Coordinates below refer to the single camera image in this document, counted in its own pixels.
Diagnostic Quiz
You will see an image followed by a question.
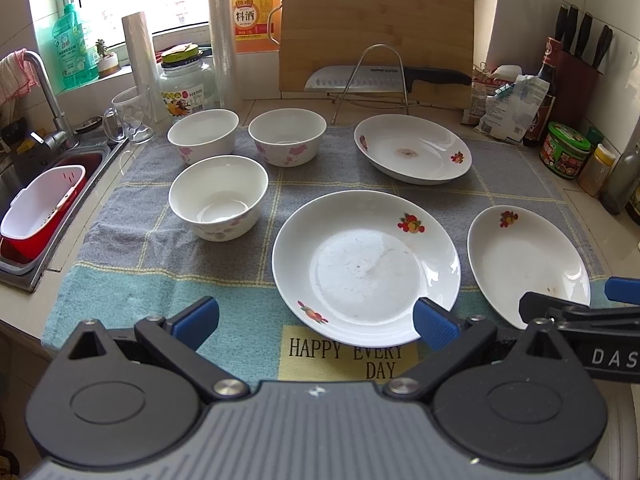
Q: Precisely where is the red white food bag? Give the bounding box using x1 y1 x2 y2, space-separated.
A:
461 62 523 126

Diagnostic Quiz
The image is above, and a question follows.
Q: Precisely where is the green mushroom sauce jar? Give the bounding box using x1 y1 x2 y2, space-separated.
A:
539 122 591 180

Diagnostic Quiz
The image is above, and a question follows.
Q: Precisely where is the dark red knife block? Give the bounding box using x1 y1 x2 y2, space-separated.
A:
550 6 613 129

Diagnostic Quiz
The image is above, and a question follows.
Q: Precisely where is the white colander basket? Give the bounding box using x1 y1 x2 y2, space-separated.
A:
1 165 87 246

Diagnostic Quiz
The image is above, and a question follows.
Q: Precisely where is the orange cooking wine jug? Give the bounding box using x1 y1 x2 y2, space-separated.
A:
232 0 282 53

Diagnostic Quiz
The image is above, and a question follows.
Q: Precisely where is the stained white fruit plate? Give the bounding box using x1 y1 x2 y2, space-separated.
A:
354 114 472 185

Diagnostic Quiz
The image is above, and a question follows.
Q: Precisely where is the dark vinegar bottle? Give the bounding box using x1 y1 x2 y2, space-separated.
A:
523 37 562 148

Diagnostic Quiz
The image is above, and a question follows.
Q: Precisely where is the bamboo cutting board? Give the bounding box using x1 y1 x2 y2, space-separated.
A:
279 0 474 92

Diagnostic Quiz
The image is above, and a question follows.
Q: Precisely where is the glass jar yellow lid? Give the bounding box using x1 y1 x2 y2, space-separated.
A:
160 44 217 122

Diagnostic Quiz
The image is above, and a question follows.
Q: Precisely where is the tall plastic wrap roll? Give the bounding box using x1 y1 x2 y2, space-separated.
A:
208 0 242 113

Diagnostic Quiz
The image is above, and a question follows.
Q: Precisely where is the clear glass mug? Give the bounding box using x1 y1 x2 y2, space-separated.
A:
103 87 155 145

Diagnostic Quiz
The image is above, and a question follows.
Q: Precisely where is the small potted plant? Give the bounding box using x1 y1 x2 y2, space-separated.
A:
96 39 120 78

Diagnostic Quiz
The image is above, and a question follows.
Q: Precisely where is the chrome kitchen faucet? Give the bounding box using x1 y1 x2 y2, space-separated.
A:
24 50 78 152

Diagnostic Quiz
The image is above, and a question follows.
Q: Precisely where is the white floral bowl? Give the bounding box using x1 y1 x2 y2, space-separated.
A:
168 155 269 242

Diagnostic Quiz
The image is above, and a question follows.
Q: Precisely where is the black handled cleaver knife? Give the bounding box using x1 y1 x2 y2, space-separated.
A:
305 65 472 93

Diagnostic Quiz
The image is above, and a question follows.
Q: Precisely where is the green dish soap bottle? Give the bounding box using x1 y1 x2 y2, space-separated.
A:
52 0 99 90

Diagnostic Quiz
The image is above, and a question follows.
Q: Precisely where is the yellow lid spice jar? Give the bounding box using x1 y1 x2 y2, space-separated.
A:
578 143 616 196

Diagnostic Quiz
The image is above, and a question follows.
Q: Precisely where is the pink white dishcloth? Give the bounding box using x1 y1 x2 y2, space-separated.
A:
0 49 38 105

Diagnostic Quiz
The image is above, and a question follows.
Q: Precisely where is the red wash basin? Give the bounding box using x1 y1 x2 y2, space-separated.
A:
1 153 102 266

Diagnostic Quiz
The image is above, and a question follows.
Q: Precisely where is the grey teal checked mat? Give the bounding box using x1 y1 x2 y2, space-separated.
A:
42 127 608 384

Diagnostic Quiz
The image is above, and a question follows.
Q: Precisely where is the short plastic wrap roll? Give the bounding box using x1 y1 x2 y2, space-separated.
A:
122 12 171 133

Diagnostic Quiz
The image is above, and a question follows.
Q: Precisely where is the large white fruit plate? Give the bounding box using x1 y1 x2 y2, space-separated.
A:
272 190 461 348

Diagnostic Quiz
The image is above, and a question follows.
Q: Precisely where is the white blue salt bag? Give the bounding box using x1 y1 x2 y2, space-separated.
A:
475 75 544 144

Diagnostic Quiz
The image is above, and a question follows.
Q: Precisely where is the metal wire board rack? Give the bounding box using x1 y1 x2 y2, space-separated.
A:
322 44 430 125

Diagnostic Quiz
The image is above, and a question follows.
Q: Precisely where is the steel kitchen sink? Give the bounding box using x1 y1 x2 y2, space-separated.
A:
1 133 128 292

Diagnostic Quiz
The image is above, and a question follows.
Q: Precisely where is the clear glass oil bottle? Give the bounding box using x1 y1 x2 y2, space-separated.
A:
600 143 640 216

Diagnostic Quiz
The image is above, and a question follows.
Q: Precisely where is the green lid small jar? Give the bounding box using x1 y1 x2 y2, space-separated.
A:
586 126 604 150

